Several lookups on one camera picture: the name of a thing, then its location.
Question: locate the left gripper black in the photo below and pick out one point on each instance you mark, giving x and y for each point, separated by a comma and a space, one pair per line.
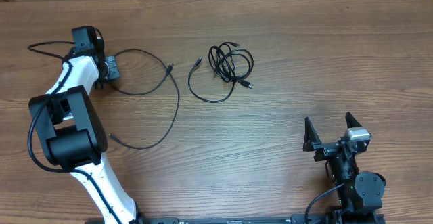
112, 69

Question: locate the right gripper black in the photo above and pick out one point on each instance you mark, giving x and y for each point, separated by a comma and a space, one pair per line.
325, 149

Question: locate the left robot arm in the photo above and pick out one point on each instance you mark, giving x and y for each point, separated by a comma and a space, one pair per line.
70, 132

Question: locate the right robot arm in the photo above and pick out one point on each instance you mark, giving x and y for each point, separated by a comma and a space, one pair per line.
359, 193

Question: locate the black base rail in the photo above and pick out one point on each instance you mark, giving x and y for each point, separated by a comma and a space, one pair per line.
294, 219

